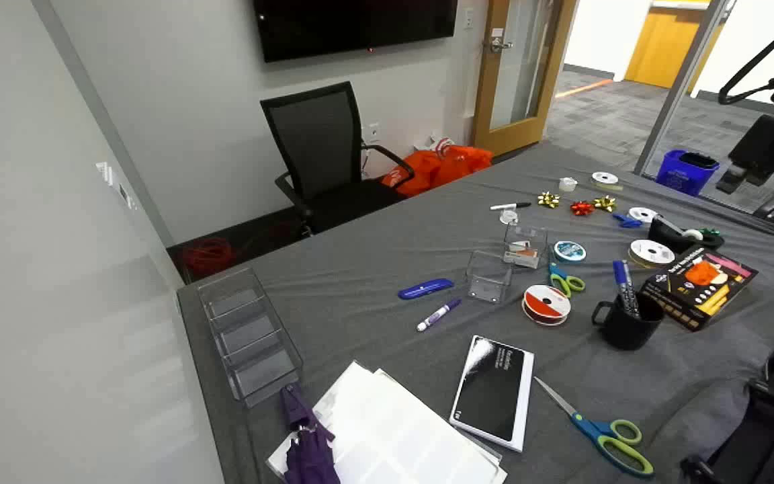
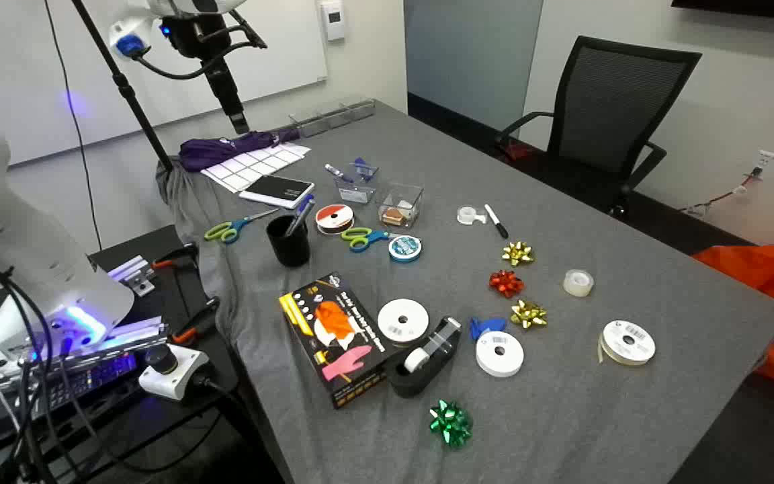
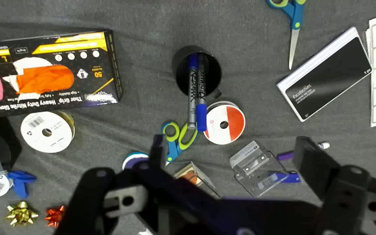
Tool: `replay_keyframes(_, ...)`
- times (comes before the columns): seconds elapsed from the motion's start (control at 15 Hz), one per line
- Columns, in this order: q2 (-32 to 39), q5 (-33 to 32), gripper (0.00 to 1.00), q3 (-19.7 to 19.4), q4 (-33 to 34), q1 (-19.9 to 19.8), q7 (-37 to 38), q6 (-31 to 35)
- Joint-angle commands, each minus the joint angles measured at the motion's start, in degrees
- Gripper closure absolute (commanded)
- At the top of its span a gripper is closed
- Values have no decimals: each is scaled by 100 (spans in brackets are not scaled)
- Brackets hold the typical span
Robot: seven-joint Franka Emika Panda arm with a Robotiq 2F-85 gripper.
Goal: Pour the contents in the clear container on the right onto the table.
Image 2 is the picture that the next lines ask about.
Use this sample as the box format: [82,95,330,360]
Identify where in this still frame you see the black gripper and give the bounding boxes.
[162,11,269,136]

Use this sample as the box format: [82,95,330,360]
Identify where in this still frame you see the tan twine spool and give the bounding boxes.
[378,202,410,229]

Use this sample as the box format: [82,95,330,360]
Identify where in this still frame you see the clear container with blue items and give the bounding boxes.
[323,155,381,206]

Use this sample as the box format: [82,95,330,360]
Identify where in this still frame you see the purple cloth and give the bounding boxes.
[175,127,304,175]

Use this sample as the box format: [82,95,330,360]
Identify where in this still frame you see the black notebook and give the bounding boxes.
[237,171,319,212]

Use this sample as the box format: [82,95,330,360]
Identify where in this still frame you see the black tripod pole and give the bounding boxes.
[69,0,178,171]

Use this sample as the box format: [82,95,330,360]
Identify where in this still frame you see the blue pen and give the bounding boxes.
[281,193,319,243]

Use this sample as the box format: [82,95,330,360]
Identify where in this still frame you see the black cup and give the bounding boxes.
[263,212,315,269]

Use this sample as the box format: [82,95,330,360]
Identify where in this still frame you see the red and white ribbon spool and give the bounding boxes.
[311,202,357,237]

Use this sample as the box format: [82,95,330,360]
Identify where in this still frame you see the blue and green scissors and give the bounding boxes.
[338,222,389,256]

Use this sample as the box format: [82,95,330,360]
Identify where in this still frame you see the whiteboard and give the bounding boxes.
[0,0,330,170]

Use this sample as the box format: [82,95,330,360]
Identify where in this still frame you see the teal ribbon spool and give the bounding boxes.
[385,232,426,265]

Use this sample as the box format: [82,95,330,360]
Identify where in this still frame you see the black box with orange print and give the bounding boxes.
[277,272,400,412]

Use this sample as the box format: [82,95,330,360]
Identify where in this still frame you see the small white tape roll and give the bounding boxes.
[455,204,490,229]

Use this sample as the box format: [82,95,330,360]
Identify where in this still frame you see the black marker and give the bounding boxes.
[480,202,514,243]

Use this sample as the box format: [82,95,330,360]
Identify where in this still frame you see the black tape dispenser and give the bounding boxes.
[386,312,465,401]

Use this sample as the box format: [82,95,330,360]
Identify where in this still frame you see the gold gift bow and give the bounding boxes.
[508,298,550,333]
[500,239,538,269]

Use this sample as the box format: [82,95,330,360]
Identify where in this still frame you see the red gift bow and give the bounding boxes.
[486,265,527,300]

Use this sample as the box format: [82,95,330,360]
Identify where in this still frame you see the blue gift bow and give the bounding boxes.
[465,312,511,343]

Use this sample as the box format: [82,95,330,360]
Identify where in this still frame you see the green gift bow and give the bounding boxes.
[424,394,476,452]

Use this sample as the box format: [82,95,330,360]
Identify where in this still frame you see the black office chair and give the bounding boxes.
[492,31,703,221]

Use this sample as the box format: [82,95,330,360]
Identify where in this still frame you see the grey tablecloth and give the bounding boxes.
[155,96,774,484]

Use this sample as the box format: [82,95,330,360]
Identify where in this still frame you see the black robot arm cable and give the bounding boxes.
[132,37,228,87]

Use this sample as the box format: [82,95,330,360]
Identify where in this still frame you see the green handled scissors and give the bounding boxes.
[202,206,281,247]

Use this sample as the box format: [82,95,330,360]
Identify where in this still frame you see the white wall thermostat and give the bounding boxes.
[318,0,349,45]

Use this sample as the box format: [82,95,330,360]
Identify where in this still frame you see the silver metal bracket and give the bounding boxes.
[105,252,158,298]

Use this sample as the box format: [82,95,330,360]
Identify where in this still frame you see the silver robot base rail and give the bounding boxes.
[0,312,173,412]

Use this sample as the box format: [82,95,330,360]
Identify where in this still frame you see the black wall screen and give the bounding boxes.
[668,0,774,26]

